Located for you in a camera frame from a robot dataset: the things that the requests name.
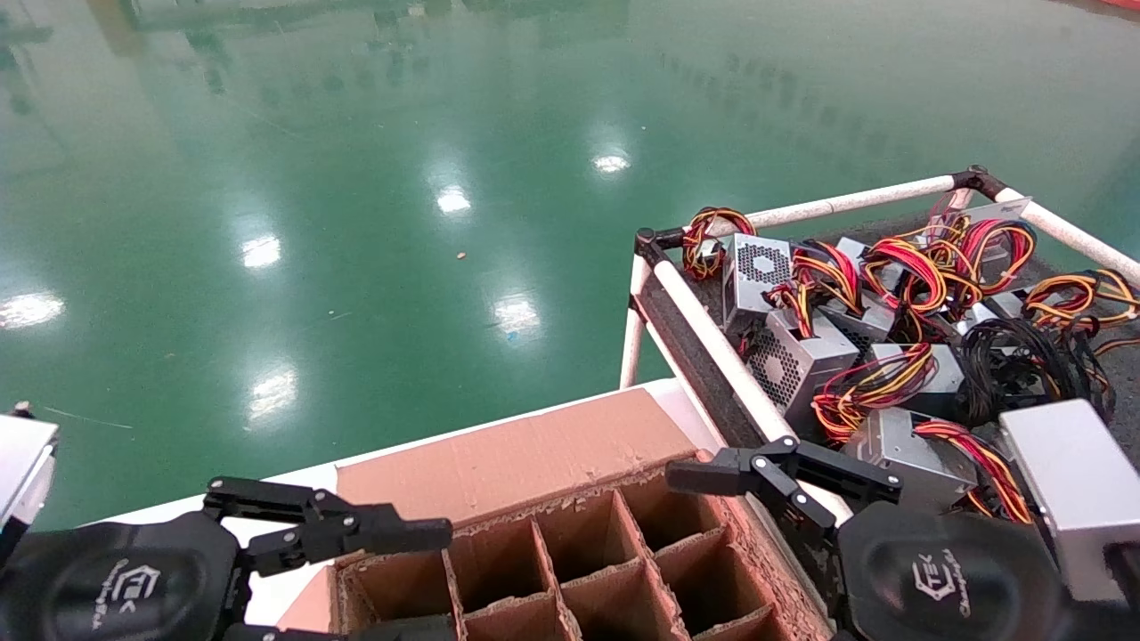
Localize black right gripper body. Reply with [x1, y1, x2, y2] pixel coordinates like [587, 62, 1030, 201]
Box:
[835, 503, 1079, 641]

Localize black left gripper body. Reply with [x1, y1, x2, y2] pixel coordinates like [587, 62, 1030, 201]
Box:
[0, 512, 248, 641]

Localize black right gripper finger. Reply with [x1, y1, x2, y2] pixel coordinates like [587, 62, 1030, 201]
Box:
[666, 436, 902, 544]

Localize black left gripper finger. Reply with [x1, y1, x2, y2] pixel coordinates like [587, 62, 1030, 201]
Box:
[203, 476, 453, 578]
[223, 614, 457, 641]

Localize brown cardboard box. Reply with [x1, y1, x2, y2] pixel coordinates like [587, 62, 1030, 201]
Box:
[276, 387, 834, 641]

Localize cardboard divider grid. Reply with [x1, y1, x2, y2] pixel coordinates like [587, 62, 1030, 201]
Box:
[343, 481, 802, 641]

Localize large silver power supply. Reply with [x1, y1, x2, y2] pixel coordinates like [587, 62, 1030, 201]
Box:
[842, 408, 1034, 524]

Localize silver power supply honeycomb mesh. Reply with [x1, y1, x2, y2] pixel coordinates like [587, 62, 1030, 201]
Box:
[744, 307, 861, 437]

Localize grey power supply with fan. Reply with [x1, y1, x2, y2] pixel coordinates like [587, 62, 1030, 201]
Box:
[723, 233, 794, 336]

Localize small silver power supply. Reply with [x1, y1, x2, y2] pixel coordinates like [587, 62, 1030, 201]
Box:
[819, 294, 900, 357]
[966, 289, 1027, 335]

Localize silver power supply white label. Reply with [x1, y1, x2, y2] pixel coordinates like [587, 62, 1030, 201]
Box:
[957, 198, 1039, 295]

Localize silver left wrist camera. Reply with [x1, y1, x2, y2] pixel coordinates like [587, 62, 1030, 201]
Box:
[0, 412, 60, 537]

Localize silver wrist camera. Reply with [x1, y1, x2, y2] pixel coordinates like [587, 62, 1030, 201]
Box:
[997, 399, 1140, 604]
[0, 412, 60, 537]

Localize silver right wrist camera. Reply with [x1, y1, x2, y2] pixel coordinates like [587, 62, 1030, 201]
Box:
[997, 399, 1140, 604]

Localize white pipe cart frame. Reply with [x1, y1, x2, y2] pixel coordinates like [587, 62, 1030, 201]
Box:
[619, 165, 1140, 535]

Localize silver power supply striped wires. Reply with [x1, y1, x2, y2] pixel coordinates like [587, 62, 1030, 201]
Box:
[812, 343, 968, 444]

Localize red yellow black wire bundle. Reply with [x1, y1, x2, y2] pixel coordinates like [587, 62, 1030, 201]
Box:
[766, 240, 863, 339]

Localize coiled red yellow wire bundle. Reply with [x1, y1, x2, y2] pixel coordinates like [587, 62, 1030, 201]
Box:
[681, 207, 756, 282]

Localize orange yellow black wire bundle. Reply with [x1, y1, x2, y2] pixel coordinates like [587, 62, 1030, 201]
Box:
[1024, 270, 1140, 337]

